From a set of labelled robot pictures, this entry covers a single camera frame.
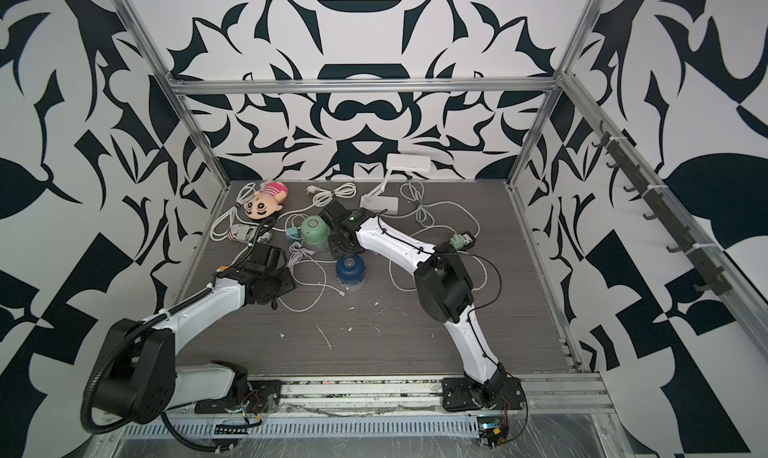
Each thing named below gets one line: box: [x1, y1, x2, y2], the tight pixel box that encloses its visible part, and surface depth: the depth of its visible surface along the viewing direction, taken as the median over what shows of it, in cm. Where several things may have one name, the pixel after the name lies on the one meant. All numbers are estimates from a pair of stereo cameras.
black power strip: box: [461, 231, 477, 251], surface depth 103 cm
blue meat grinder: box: [335, 254, 367, 292], surface depth 88 cm
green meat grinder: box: [301, 215, 330, 253], surface depth 96 cm
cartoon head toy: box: [244, 181, 288, 220], surface depth 105 cm
